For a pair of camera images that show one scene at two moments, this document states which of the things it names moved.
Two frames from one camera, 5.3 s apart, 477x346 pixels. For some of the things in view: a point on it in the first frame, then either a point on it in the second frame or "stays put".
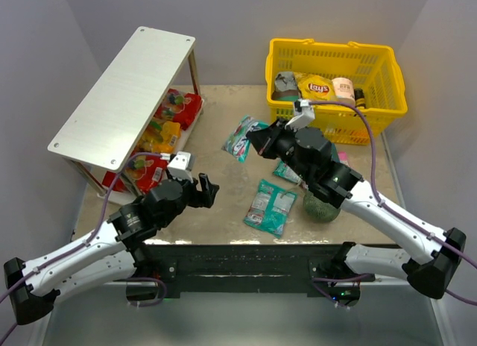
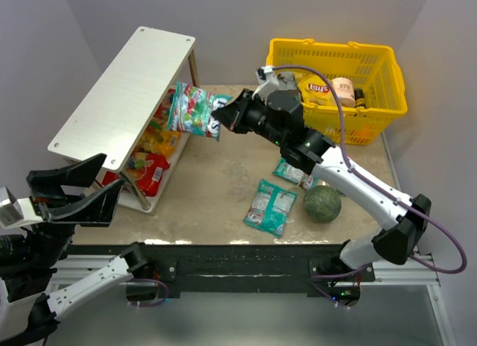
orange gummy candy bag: x=160 y=136 stays put
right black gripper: x=276 y=140 to x=242 y=112
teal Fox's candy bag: x=236 y=142 to x=192 y=109
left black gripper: x=199 y=194 to x=41 y=196
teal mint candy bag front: x=270 y=208 stays put
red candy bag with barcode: x=146 y=170 stays put
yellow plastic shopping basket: x=376 y=68 stays put
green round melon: x=318 y=210 stays put
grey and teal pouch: x=285 y=87 stays put
